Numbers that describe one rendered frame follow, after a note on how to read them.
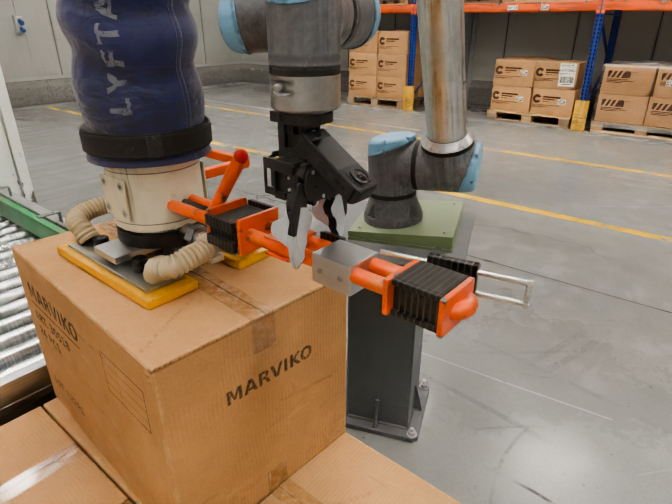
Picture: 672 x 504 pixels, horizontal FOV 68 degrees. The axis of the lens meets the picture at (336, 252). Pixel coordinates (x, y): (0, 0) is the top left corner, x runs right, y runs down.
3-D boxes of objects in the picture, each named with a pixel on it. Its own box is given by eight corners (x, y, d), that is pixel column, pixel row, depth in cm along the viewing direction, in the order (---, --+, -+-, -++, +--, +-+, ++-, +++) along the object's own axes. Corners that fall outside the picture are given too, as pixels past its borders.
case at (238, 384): (55, 395, 122) (10, 246, 105) (197, 328, 149) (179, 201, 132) (187, 560, 85) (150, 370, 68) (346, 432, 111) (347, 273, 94)
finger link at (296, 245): (274, 259, 73) (286, 197, 72) (302, 271, 70) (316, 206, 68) (258, 259, 71) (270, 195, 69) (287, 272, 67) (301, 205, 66)
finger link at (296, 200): (301, 234, 70) (314, 173, 69) (310, 238, 69) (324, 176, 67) (278, 233, 66) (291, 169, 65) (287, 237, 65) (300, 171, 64)
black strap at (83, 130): (60, 146, 91) (54, 123, 89) (171, 126, 107) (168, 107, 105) (124, 167, 78) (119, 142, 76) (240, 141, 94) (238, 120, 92)
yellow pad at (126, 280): (57, 254, 102) (51, 232, 99) (105, 239, 108) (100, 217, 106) (148, 312, 82) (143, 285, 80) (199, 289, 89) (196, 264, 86)
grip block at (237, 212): (204, 244, 82) (200, 210, 79) (250, 226, 89) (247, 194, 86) (237, 258, 77) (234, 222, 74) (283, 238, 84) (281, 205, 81)
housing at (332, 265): (310, 282, 70) (309, 252, 68) (340, 265, 75) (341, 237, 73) (348, 298, 66) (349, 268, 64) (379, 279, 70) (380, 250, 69)
